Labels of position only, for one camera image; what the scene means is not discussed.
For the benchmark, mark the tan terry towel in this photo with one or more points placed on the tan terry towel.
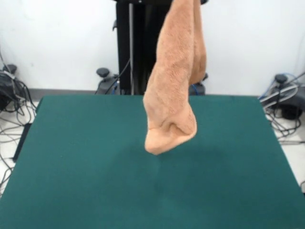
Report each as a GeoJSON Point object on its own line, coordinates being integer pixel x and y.
{"type": "Point", "coordinates": [171, 83]}

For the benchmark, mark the dark green table cloth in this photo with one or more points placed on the dark green table cloth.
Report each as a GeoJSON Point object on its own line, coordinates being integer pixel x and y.
{"type": "Point", "coordinates": [71, 167]}

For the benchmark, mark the gray floor leg black knob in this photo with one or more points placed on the gray floor leg black knob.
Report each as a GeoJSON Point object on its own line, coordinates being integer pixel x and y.
{"type": "Point", "coordinates": [6, 95]}
{"type": "Point", "coordinates": [286, 105]}

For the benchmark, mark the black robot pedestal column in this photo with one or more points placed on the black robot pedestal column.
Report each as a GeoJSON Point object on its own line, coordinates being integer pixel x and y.
{"type": "Point", "coordinates": [138, 47]}

